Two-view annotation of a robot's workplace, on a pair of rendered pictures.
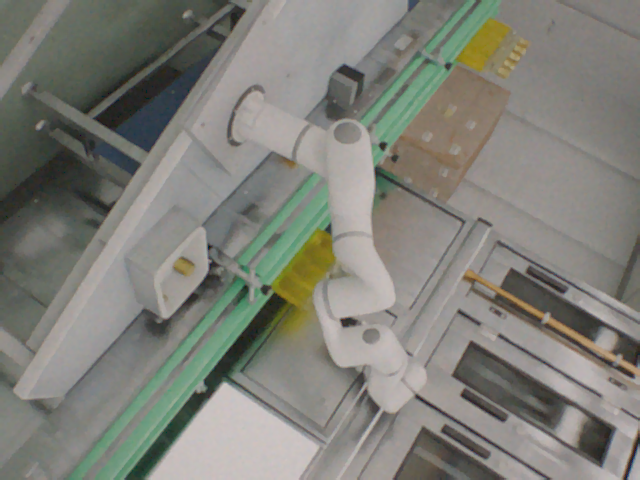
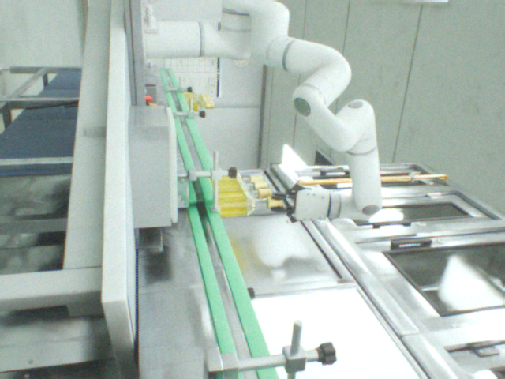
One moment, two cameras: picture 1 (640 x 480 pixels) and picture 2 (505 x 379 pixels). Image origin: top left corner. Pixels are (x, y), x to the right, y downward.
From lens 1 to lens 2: 1.20 m
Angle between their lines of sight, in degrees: 43
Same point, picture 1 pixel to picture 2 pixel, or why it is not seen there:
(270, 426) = (309, 301)
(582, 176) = not seen: hidden behind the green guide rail
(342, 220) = (280, 39)
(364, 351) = (361, 114)
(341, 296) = (321, 80)
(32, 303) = not seen: outside the picture
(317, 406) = (319, 272)
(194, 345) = (209, 249)
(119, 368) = (167, 289)
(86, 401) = (167, 328)
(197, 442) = (275, 348)
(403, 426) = (373, 258)
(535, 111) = not seen: hidden behind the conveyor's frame
